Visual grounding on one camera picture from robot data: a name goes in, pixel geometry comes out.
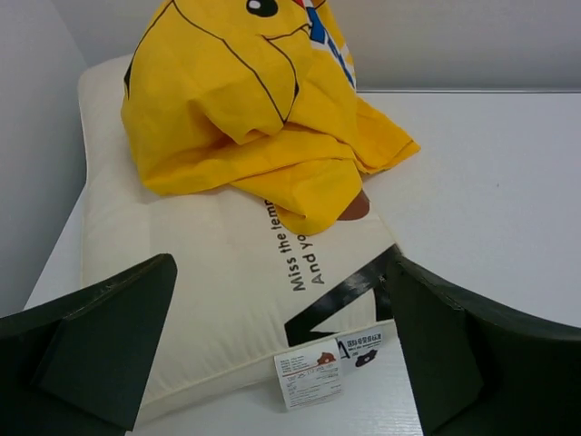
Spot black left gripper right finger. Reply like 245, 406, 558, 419
387, 256, 580, 435

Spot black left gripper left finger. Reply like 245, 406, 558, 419
1, 254, 177, 435

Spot cream printed pillow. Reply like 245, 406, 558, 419
78, 57, 397, 425

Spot yellow cartoon pillowcase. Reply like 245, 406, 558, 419
121, 1, 419, 235

